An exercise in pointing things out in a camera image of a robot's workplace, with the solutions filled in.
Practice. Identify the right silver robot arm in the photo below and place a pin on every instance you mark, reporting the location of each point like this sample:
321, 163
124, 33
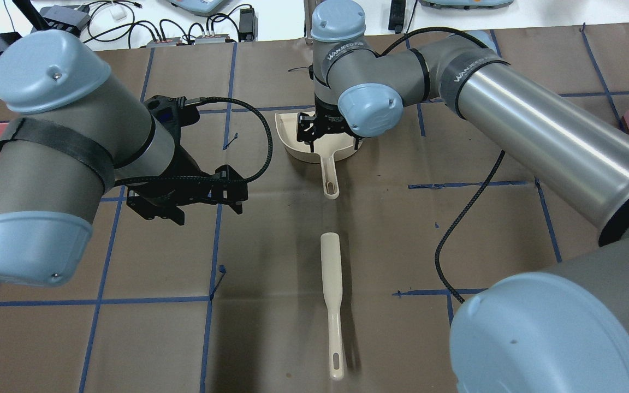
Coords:
561, 329

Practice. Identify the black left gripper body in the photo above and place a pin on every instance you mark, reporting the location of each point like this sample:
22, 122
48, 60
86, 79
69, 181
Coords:
182, 166

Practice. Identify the beige plastic dustpan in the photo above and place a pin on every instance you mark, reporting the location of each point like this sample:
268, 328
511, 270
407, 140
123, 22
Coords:
326, 150

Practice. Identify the black power adapter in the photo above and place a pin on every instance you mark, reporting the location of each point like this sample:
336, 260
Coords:
247, 25

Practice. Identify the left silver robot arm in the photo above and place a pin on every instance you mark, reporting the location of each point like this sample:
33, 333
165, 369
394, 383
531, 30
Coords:
78, 133

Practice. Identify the white hand brush black bristles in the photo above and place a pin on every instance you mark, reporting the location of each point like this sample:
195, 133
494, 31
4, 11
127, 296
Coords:
332, 282

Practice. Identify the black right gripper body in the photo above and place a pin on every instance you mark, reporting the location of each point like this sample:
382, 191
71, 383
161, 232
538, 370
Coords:
330, 116

